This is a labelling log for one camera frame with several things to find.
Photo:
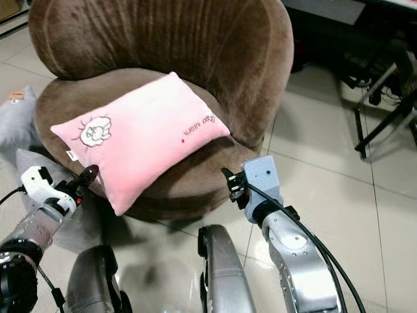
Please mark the grey pillow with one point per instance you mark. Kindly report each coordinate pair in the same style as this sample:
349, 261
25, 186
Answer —
16, 124

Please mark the brown velvet round sofa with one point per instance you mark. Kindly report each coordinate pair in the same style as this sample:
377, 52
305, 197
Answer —
169, 39

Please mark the silver robot right leg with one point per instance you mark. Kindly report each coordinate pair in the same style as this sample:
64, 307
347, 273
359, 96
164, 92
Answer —
225, 274

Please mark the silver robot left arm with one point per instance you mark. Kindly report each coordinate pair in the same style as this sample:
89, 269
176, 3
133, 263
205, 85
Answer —
32, 241

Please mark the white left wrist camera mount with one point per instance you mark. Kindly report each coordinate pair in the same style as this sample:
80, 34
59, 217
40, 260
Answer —
45, 186

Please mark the silver robot left leg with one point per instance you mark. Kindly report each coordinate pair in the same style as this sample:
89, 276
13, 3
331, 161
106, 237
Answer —
98, 280

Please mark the silver robot leg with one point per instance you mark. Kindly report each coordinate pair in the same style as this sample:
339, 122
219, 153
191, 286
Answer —
225, 274
98, 280

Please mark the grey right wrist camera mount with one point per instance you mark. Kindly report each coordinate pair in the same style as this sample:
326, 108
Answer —
264, 182

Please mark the orange pillow tag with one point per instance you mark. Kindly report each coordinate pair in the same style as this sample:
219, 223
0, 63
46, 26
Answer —
17, 96

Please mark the black metal stand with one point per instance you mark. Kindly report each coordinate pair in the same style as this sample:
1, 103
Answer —
384, 111

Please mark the pink pillow with sheep print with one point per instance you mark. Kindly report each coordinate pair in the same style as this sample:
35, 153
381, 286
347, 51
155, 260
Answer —
150, 137

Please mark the plain brown cardboard box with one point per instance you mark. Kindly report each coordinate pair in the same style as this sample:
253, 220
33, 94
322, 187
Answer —
10, 8

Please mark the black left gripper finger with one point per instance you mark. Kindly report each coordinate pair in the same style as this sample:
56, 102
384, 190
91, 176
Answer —
90, 175
83, 191

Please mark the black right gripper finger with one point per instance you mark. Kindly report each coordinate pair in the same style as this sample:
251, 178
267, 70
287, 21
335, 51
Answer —
230, 178
240, 171

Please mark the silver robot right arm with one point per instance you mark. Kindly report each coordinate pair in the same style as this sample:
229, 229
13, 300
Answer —
300, 261

